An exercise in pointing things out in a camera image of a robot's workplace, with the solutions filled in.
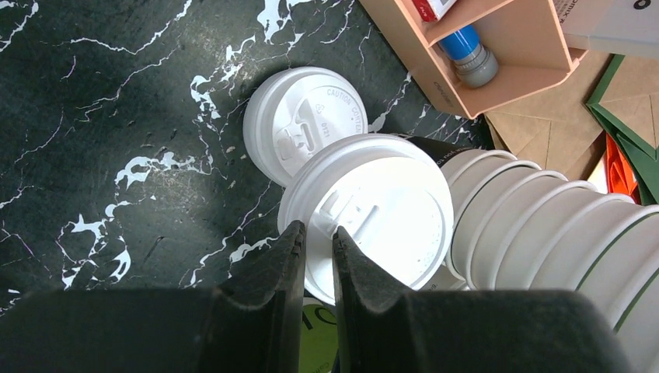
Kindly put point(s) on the red white small box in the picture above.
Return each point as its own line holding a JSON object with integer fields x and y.
{"x": 432, "y": 10}

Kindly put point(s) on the white folder in organizer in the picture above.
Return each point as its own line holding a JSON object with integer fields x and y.
{"x": 626, "y": 27}

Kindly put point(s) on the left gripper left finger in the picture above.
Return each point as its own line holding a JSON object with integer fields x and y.
{"x": 250, "y": 323}

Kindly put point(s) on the dark green paper bag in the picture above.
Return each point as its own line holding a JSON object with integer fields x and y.
{"x": 625, "y": 103}

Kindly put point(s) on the blue cap small item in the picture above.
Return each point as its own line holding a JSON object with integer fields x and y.
{"x": 475, "y": 65}

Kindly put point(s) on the stack of white lids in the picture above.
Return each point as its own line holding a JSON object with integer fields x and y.
{"x": 296, "y": 113}

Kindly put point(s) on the orange paper bag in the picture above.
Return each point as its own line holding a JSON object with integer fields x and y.
{"x": 618, "y": 172}

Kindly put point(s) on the stack of paper cups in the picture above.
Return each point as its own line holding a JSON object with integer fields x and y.
{"x": 518, "y": 226}

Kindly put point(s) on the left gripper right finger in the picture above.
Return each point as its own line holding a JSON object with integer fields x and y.
{"x": 384, "y": 326}

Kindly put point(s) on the brown kraft paper bag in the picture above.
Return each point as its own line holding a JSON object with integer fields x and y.
{"x": 554, "y": 128}

